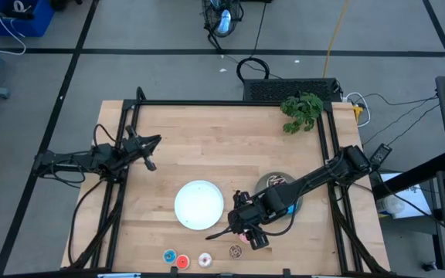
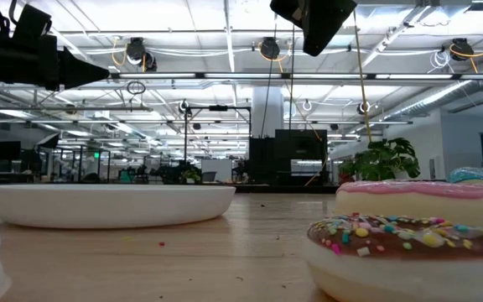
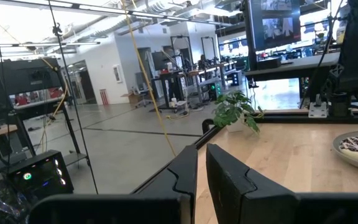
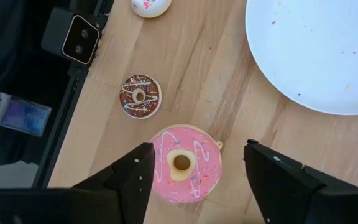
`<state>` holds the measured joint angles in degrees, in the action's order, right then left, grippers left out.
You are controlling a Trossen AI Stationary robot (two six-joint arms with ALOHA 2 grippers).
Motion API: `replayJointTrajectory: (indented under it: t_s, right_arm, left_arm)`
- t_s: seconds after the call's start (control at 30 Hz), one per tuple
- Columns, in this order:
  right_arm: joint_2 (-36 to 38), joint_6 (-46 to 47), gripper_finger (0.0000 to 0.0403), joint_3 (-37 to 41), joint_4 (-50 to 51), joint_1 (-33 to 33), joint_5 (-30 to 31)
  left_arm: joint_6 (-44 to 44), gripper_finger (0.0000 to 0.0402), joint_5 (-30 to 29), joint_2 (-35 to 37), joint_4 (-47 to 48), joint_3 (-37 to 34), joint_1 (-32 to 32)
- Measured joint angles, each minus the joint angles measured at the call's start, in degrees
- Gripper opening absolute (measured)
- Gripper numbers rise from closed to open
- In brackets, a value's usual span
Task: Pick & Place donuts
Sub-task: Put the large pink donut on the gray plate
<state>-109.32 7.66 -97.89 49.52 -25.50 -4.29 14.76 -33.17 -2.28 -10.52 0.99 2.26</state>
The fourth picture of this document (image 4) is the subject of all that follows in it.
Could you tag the white round plate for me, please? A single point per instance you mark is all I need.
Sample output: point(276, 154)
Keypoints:
point(315, 53)

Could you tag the black table-level camera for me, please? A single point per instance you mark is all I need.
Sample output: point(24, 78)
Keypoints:
point(73, 37)

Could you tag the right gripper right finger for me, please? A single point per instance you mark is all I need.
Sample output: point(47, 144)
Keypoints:
point(284, 186)

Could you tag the white sprinkled donut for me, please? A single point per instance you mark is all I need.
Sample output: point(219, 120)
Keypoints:
point(151, 7)

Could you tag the black table frame rail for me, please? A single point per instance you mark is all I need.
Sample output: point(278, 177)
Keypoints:
point(61, 124)

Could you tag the person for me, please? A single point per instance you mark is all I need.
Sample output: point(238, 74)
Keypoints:
point(11, 62)

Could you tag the clear badge holder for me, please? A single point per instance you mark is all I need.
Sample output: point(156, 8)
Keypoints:
point(20, 115)

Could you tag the chocolate sprinkled donut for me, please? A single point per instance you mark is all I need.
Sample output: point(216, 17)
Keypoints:
point(148, 85)

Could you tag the pink frosted donut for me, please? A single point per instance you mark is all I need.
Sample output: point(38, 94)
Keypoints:
point(204, 174)

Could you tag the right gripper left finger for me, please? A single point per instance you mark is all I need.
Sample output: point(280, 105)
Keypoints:
point(126, 186)

